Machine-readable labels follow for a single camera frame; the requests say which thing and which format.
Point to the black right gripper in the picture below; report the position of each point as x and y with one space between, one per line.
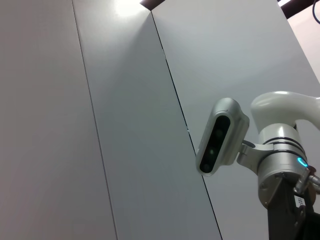
282 220

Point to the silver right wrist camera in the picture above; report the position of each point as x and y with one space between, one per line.
225 130

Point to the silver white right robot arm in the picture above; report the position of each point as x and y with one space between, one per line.
280 155

